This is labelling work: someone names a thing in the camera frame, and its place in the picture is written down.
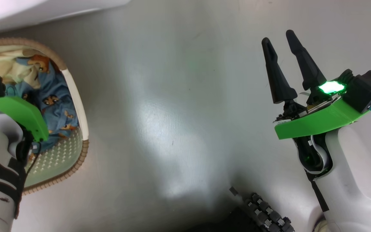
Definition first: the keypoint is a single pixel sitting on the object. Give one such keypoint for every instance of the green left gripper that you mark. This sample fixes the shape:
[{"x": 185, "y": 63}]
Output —
[{"x": 18, "y": 108}]

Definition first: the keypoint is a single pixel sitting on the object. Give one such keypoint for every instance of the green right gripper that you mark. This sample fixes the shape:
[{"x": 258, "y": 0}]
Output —
[{"x": 317, "y": 124}]

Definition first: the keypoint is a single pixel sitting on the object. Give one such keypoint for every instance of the blue cartoon print garment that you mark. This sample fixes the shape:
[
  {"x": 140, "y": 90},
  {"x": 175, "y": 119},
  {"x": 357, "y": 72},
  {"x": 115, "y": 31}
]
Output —
[{"x": 55, "y": 96}]

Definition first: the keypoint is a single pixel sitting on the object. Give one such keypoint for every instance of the cream garment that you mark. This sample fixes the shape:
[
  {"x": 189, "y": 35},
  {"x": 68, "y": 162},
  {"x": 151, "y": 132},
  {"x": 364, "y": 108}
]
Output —
[{"x": 2, "y": 66}]

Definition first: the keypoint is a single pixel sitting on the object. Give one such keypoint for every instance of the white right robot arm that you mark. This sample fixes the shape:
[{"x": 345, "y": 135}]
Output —
[{"x": 349, "y": 180}]

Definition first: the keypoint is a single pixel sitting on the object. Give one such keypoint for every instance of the cream perforated laundry basket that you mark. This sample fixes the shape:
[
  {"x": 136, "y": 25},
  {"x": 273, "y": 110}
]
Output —
[{"x": 60, "y": 154}]

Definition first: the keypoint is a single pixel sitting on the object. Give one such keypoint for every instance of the white washing machine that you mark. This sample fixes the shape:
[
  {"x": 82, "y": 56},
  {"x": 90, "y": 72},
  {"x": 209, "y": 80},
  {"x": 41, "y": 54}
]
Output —
[{"x": 27, "y": 13}]

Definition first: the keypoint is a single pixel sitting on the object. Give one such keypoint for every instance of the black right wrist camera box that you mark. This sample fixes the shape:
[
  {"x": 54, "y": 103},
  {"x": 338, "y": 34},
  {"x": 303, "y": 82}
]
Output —
[{"x": 366, "y": 90}]

